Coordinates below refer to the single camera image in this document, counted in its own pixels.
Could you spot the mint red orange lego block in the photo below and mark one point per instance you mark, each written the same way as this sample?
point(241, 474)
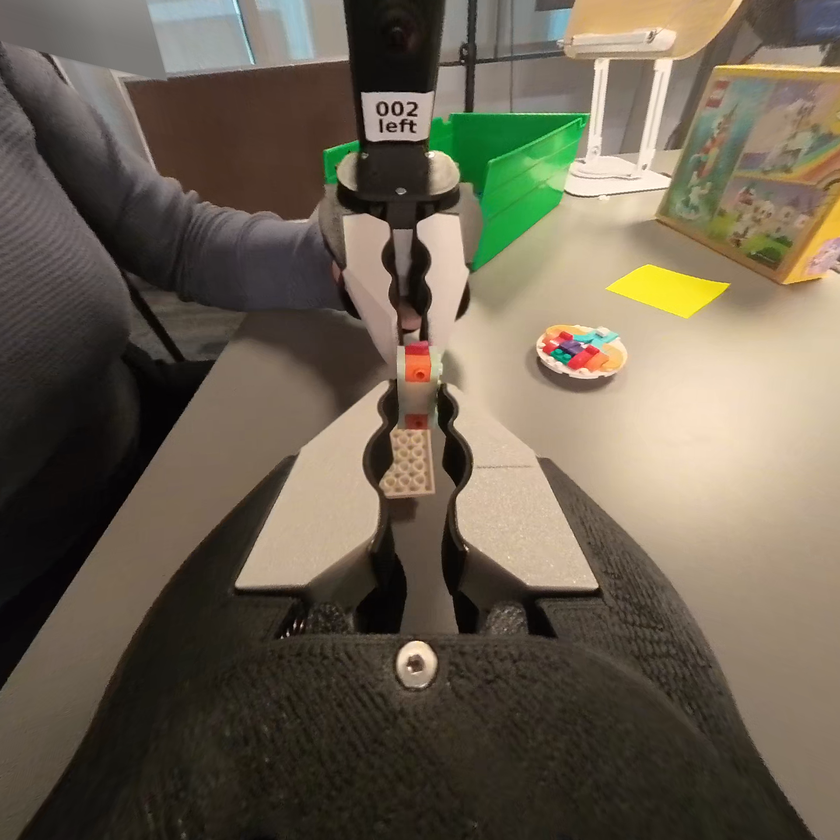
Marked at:
point(420, 394)

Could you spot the large grid window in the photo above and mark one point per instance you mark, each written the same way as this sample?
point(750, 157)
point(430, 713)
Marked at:
point(197, 33)

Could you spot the wooden book stand white base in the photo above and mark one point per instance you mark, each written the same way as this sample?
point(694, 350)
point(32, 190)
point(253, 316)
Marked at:
point(617, 177)

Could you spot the yellow paper sheet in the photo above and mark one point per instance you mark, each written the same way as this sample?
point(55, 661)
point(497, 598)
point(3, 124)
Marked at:
point(669, 292)

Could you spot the colourful lego set box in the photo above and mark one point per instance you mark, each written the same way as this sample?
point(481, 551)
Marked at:
point(754, 170)

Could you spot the white lego build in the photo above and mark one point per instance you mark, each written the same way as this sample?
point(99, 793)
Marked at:
point(410, 466)

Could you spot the person's left forearm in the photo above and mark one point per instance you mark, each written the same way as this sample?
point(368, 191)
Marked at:
point(229, 256)

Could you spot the green plastic bin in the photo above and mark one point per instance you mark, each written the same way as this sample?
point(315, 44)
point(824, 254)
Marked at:
point(525, 177)

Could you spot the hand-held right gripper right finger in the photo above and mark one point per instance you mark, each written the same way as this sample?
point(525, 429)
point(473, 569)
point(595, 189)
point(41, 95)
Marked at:
point(518, 518)

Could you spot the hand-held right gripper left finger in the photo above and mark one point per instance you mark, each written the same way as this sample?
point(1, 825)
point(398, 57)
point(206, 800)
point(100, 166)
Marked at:
point(315, 518)

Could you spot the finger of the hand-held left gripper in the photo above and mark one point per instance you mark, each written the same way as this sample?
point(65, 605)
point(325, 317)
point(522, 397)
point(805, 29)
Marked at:
point(367, 262)
point(446, 262)

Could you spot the dark brown board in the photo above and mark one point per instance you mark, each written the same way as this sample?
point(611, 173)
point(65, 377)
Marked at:
point(249, 144)

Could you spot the round white rainbow lego plate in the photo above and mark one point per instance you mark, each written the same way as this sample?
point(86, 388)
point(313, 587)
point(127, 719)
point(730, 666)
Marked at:
point(581, 351)

